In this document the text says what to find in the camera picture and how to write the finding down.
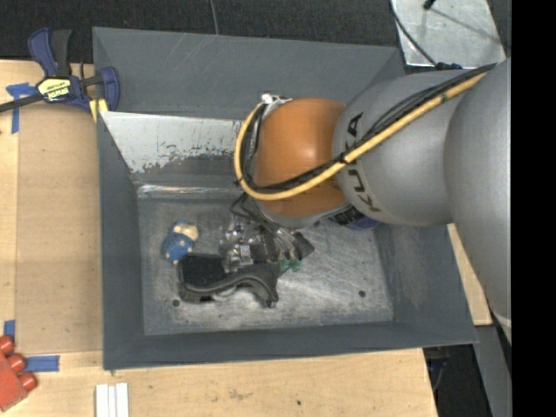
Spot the pale wood board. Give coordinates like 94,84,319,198
15,101,106,356

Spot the blue toy figure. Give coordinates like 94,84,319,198
161,220,201,266

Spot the grey metal bin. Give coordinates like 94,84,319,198
90,26,480,371

